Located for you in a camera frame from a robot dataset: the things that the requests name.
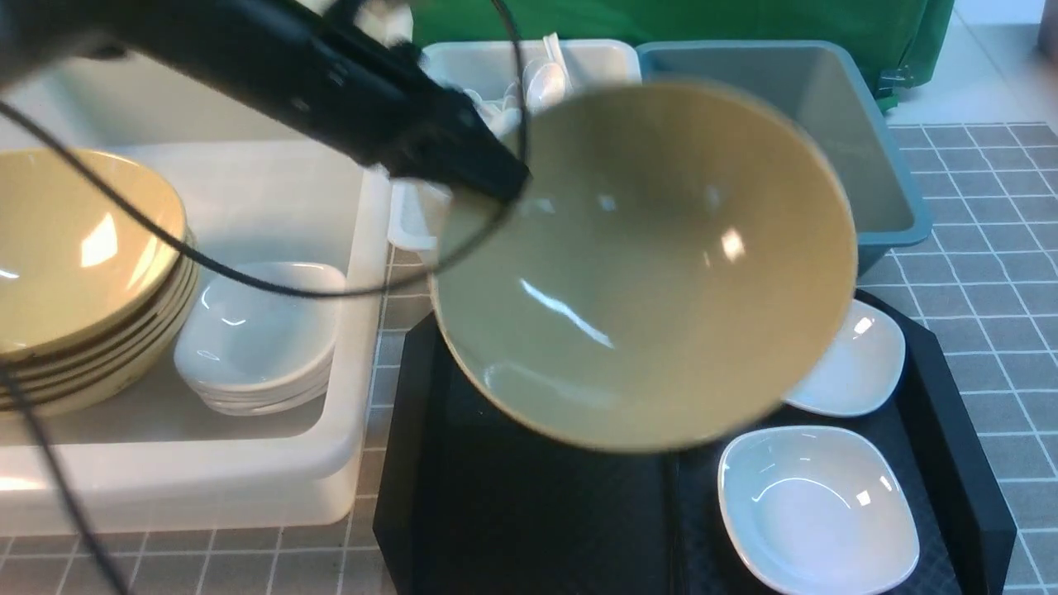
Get large white plastic bin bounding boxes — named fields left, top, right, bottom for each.
left=5, top=58, right=390, bottom=531

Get pile of white spoons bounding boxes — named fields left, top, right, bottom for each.
left=464, top=33, right=572, bottom=136

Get beige stacked bowl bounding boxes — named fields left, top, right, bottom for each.
left=0, top=281, right=202, bottom=418
left=0, top=248, right=199, bottom=396
left=0, top=231, right=195, bottom=383
left=0, top=264, right=201, bottom=407

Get white square dish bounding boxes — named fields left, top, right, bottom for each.
left=785, top=300, right=906, bottom=418
left=717, top=426, right=922, bottom=594
left=174, top=276, right=341, bottom=394

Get black cable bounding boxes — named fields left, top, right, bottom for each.
left=0, top=0, right=530, bottom=595

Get white spoon bin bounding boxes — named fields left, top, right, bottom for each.
left=388, top=39, right=641, bottom=259

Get grey-blue chopstick bin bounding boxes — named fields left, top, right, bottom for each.
left=637, top=40, right=932, bottom=275

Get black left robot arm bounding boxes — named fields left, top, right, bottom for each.
left=2, top=1, right=529, bottom=201

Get white dish stack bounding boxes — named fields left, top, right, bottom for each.
left=188, top=348, right=334, bottom=416

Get black serving tray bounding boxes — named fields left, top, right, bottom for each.
left=373, top=290, right=1019, bottom=594

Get beige noodle bowl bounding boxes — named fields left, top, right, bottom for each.
left=431, top=80, right=858, bottom=453

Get beige bowl stack top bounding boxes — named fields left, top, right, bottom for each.
left=1, top=148, right=179, bottom=361

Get bottom beige stacked bowl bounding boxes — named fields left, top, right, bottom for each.
left=0, top=281, right=202, bottom=418

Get white square dish in bin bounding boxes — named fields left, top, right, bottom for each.
left=174, top=276, right=341, bottom=394

